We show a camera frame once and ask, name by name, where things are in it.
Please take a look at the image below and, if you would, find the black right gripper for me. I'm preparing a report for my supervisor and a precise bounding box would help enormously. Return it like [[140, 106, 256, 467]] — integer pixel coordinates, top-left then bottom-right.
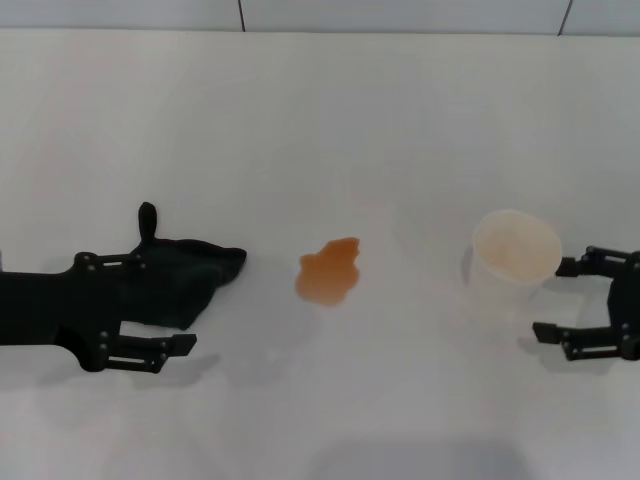
[[532, 244, 640, 362]]

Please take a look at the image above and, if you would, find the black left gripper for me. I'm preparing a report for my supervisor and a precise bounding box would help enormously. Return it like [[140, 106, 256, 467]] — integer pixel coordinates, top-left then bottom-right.
[[0, 252, 199, 374]]

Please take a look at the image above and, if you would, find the dark cloth rag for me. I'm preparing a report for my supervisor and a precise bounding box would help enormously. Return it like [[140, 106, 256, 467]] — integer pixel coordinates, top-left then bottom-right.
[[117, 201, 249, 332]]

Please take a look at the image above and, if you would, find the white plastic cup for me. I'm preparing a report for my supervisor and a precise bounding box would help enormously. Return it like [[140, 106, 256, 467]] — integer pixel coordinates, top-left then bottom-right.
[[469, 208, 564, 321]]

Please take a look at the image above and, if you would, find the orange-brown liquid stain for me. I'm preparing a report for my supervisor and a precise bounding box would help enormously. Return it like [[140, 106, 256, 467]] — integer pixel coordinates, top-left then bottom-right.
[[294, 236, 362, 308]]

